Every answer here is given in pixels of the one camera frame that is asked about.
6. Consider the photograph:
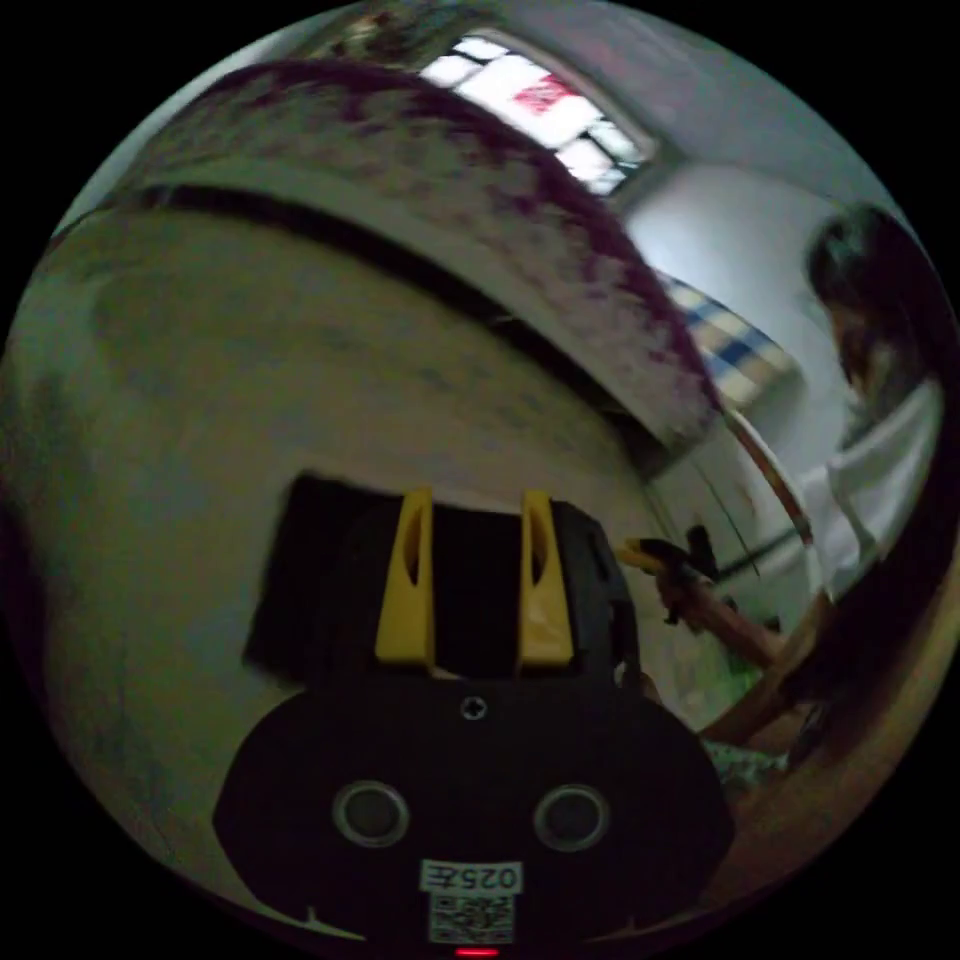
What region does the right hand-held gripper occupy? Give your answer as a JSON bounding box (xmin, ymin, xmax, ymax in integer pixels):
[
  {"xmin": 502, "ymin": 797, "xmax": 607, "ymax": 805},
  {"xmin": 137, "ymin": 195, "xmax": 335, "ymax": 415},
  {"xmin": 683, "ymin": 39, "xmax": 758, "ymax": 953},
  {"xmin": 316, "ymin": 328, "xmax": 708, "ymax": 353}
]
[{"xmin": 616, "ymin": 536, "xmax": 700, "ymax": 625}]

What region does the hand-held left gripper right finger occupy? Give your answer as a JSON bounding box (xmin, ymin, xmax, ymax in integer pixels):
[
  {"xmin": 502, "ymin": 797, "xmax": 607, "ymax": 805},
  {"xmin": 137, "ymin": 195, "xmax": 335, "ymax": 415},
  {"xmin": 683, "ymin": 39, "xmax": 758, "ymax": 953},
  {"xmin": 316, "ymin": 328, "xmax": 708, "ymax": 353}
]
[{"xmin": 515, "ymin": 489, "xmax": 576, "ymax": 670}]

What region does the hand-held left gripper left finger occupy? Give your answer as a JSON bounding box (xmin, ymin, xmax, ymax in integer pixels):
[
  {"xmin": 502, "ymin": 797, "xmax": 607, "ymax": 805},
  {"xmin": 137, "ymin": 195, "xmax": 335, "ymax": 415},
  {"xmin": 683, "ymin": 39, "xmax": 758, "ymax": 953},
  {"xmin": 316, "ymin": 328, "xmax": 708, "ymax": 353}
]
[{"xmin": 374, "ymin": 486, "xmax": 437, "ymax": 667}]

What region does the black sock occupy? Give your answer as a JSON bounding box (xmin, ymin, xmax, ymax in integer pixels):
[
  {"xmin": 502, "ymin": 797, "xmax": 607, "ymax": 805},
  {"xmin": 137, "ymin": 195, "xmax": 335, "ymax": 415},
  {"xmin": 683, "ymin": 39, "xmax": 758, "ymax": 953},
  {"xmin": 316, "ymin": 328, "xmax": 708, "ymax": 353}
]
[{"xmin": 242, "ymin": 470, "xmax": 640, "ymax": 690}]

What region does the person's left forearm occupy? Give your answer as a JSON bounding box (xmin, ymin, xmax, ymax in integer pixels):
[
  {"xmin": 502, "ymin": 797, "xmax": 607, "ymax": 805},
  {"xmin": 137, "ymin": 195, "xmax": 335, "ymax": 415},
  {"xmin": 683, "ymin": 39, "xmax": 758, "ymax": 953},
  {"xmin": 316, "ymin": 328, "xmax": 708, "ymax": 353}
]
[{"xmin": 695, "ymin": 674, "xmax": 808, "ymax": 751}]

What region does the person's right forearm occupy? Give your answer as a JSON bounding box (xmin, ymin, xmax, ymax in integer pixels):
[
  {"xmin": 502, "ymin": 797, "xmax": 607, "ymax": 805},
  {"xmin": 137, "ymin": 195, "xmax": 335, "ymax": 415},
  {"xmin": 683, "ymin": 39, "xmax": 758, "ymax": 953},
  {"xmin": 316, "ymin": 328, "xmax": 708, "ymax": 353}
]
[{"xmin": 712, "ymin": 593, "xmax": 798, "ymax": 676}]

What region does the person's right hand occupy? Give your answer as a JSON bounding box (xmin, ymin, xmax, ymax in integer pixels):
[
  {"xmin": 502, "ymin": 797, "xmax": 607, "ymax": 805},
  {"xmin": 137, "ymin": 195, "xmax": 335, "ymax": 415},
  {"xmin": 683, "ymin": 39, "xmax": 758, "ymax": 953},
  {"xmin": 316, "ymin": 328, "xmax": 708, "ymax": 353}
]
[{"xmin": 655, "ymin": 572, "xmax": 726, "ymax": 625}]

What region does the blue checked cloth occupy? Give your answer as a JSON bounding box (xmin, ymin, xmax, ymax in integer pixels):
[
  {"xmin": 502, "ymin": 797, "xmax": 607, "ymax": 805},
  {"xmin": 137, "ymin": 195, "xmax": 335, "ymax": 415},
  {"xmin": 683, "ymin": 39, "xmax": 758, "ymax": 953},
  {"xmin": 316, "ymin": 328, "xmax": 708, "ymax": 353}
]
[{"xmin": 663, "ymin": 275, "xmax": 801, "ymax": 410}]

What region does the person's body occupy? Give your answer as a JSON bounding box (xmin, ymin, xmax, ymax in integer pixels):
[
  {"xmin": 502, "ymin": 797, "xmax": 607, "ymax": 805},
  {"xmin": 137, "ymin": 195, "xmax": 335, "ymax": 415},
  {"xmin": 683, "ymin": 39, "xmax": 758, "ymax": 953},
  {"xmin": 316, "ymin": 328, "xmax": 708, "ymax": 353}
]
[{"xmin": 779, "ymin": 200, "xmax": 960, "ymax": 774}]

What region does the purple printed rolled quilt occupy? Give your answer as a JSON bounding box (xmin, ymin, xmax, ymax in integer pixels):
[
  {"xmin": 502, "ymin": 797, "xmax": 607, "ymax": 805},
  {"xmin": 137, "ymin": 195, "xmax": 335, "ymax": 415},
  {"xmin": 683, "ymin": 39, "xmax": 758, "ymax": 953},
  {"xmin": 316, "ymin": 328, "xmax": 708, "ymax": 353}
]
[{"xmin": 112, "ymin": 59, "xmax": 730, "ymax": 453}]

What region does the window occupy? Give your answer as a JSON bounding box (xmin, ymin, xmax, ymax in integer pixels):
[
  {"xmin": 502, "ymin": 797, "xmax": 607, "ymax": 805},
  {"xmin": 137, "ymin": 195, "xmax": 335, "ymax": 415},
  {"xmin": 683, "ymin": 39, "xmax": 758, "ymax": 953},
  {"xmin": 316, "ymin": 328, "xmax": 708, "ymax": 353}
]
[{"xmin": 418, "ymin": 29, "xmax": 663, "ymax": 198}]

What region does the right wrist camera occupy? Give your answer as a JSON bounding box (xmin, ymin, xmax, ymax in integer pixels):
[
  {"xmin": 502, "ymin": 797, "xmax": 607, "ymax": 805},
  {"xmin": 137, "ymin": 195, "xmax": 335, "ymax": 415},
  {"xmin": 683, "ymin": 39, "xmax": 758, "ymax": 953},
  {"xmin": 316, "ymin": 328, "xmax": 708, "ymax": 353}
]
[{"xmin": 686, "ymin": 524, "xmax": 720, "ymax": 583}]

